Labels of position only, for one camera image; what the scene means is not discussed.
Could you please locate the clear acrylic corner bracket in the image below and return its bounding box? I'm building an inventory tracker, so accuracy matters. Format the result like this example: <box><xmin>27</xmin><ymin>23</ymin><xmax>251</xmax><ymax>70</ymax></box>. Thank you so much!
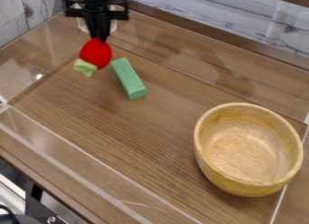
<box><xmin>71</xmin><ymin>3</ymin><xmax>118</xmax><ymax>34</ymax></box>

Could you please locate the black table leg bracket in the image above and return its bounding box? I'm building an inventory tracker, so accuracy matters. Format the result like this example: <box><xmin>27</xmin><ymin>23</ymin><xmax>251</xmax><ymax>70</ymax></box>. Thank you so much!
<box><xmin>26</xmin><ymin>184</ymin><xmax>67</xmax><ymax>224</ymax></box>

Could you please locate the wooden bowl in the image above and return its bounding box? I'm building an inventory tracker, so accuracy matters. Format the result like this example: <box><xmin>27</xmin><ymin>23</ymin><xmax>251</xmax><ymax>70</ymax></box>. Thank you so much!
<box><xmin>193</xmin><ymin>102</ymin><xmax>304</xmax><ymax>197</ymax></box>

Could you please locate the clear acrylic tray wall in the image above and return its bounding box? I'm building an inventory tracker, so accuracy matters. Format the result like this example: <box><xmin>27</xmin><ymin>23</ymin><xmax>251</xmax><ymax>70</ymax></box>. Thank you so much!
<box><xmin>0</xmin><ymin>98</ymin><xmax>204</xmax><ymax>224</ymax></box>

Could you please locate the black cable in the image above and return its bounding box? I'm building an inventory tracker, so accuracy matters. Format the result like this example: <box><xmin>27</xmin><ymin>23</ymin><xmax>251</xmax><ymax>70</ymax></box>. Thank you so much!
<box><xmin>0</xmin><ymin>204</ymin><xmax>22</xmax><ymax>224</ymax></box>

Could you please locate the green rectangular block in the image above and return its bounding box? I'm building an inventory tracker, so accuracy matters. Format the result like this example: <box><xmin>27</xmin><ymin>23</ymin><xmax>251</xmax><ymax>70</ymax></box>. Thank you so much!
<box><xmin>111</xmin><ymin>58</ymin><xmax>148</xmax><ymax>100</ymax></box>

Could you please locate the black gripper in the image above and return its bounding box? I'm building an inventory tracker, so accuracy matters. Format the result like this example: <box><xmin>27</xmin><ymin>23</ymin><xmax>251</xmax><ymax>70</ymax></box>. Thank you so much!
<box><xmin>63</xmin><ymin>0</ymin><xmax>130</xmax><ymax>42</ymax></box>

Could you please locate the red plush strawberry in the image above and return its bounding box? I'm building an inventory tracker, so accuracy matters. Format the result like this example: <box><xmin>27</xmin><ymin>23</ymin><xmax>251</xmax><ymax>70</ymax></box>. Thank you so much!
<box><xmin>74</xmin><ymin>38</ymin><xmax>113</xmax><ymax>77</ymax></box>

